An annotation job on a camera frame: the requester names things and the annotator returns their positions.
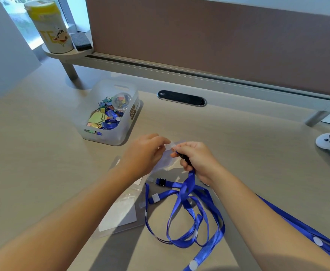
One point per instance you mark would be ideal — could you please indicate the brown fabric divider panel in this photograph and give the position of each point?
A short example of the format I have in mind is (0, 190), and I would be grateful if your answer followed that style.
(210, 36)

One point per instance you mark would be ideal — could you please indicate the person's right hand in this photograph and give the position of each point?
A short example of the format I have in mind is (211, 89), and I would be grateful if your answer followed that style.
(201, 163)

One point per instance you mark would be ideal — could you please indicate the person's left fingers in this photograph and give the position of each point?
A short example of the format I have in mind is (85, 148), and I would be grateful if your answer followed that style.
(157, 143)

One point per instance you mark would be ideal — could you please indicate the person's left hand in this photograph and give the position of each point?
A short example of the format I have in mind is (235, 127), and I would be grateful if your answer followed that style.
(142, 156)

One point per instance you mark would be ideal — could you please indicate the grey desk shelf rail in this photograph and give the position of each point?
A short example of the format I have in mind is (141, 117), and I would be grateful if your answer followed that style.
(181, 76)

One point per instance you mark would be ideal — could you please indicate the clear plastic badge holder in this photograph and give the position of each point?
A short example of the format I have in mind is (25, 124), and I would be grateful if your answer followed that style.
(167, 166)

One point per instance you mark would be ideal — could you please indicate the white board panel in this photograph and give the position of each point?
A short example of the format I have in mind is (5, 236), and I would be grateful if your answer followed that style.
(6, 53)

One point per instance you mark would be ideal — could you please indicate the pile of colourful binder clips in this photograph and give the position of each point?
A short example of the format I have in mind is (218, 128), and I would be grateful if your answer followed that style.
(97, 117)

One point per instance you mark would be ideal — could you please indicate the yellow-lidded cartoon canister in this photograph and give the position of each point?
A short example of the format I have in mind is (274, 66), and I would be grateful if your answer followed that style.
(53, 28)

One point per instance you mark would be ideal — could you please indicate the grey felt board eraser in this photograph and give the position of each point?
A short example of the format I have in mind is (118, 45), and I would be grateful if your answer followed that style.
(81, 40)

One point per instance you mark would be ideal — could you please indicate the translucent plastic storage bin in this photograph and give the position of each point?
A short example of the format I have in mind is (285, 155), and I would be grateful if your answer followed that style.
(108, 136)

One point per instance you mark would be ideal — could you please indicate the person's right forearm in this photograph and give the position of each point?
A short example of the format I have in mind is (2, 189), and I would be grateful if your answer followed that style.
(261, 228)

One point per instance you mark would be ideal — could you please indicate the clear round clip container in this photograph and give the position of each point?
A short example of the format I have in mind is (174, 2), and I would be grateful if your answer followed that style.
(121, 101)

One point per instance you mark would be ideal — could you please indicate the person's right fingers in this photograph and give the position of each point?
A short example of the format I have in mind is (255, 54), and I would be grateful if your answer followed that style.
(186, 149)

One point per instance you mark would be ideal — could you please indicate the clear badge holder with card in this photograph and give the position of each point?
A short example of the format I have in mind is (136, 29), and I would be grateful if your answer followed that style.
(119, 215)

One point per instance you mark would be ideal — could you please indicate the person's left forearm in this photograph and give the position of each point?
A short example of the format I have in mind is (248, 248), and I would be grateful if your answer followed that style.
(69, 217)

